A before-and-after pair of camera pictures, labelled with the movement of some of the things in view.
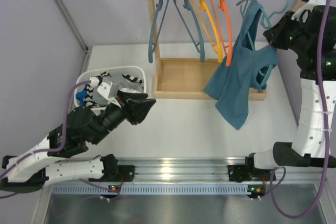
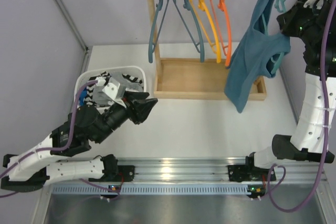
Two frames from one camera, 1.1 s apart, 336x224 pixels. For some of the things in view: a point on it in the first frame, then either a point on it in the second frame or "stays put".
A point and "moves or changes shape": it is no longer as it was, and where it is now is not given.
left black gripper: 128,111 stays put
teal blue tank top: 230,87 moves or changes shape
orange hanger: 228,50 stays put
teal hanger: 267,22 → 283,10
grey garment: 118,82 stays put
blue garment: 81,96 stays put
